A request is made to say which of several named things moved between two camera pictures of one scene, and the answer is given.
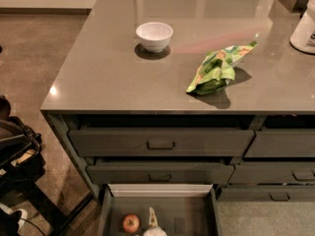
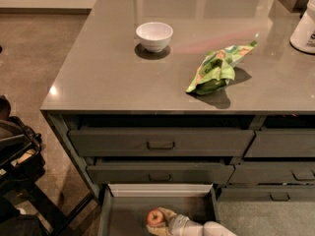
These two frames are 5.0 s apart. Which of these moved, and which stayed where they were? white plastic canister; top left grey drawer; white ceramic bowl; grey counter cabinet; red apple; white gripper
Moved: red apple; white gripper
Stayed: white plastic canister; top left grey drawer; white ceramic bowl; grey counter cabinet
